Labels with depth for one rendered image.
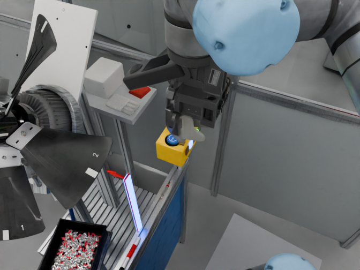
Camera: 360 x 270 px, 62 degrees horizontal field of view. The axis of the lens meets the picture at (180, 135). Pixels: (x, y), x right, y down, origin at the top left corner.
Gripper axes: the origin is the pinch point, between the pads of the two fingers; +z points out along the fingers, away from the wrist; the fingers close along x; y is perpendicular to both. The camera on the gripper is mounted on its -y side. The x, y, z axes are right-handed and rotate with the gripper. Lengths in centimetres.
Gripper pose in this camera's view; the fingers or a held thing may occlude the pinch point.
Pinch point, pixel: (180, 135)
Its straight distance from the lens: 56.4
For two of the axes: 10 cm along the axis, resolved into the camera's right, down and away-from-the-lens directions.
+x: 4.0, -7.0, 5.9
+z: 0.0, 6.4, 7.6
